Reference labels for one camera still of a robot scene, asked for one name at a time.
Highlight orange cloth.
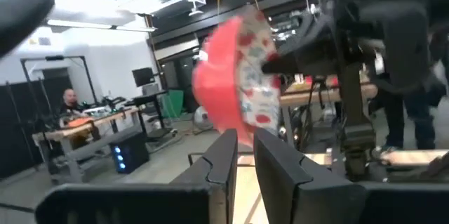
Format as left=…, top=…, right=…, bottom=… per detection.
left=67, top=117, right=95, bottom=129

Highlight wooden background table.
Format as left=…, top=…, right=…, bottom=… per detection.
left=280, top=82, right=379, bottom=147

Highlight person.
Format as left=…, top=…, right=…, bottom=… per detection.
left=58, top=88, right=88, bottom=119
left=371, top=76, right=448, bottom=158

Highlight green panel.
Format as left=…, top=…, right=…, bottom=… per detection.
left=160, top=89, right=185, bottom=119

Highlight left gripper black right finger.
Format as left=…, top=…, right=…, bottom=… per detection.
left=254, top=127, right=366, bottom=224

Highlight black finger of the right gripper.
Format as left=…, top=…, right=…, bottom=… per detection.
left=261, top=55, right=302, bottom=77

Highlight red bowl with floral interior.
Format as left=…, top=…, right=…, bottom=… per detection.
left=192, top=4, right=282, bottom=147

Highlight black partition wall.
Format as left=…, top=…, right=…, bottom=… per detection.
left=0, top=76, right=73, bottom=179

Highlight ceiling light strip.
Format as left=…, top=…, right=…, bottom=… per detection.
left=47, top=18, right=157, bottom=32

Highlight black computer tower blue lights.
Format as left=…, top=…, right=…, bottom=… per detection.
left=109, top=131, right=150, bottom=175

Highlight black left wrist camera cable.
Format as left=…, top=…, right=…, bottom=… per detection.
left=0, top=0, right=67, bottom=58

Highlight black camera rig stand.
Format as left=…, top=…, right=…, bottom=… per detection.
left=20, top=55, right=99, bottom=112

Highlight white floor fan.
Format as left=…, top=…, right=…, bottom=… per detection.
left=193, top=106, right=215, bottom=132

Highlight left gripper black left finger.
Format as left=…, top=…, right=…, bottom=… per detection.
left=171, top=129, right=239, bottom=224

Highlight wooden workbench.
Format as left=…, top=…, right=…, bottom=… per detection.
left=31, top=106, right=141, bottom=185

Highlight black wall monitor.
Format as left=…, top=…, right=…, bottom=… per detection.
left=132, top=67, right=156, bottom=88

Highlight black desk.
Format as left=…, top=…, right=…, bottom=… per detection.
left=132, top=91, right=176, bottom=140

